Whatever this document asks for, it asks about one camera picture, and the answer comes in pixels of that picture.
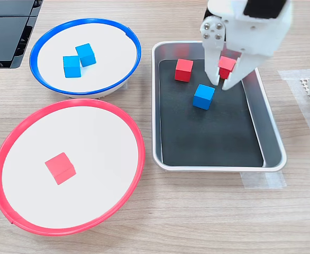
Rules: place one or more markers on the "small red cube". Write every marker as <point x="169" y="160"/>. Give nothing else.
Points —
<point x="184" y="70"/>
<point x="60" y="168"/>
<point x="227" y="63"/>

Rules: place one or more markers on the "small blue cube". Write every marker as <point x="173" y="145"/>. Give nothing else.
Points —
<point x="85" y="55"/>
<point x="71" y="67"/>
<point x="204" y="96"/>

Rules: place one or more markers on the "steel tray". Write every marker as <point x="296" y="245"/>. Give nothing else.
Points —
<point x="271" y="143"/>

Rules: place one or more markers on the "black tray mat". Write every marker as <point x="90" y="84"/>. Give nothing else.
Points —
<point x="210" y="137"/>

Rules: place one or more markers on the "white plate with blue rim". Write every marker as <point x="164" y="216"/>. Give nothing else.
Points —
<point x="107" y="47"/>

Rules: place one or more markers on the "clear tape strip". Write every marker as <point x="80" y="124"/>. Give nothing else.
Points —
<point x="263" y="180"/>

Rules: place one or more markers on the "white plate with red rim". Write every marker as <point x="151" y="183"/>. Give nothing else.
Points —
<point x="96" y="148"/>

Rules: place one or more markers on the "black electronic device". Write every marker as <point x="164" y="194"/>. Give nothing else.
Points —
<point x="4" y="37"/>

